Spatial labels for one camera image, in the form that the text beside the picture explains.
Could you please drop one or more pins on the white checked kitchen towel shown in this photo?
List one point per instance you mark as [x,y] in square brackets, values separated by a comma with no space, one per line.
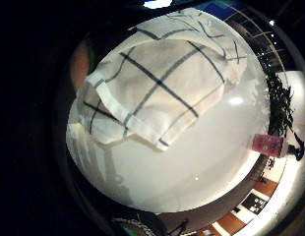
[159,85]

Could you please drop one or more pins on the dark leafy plant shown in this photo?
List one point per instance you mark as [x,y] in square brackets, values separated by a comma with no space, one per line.
[279,105]

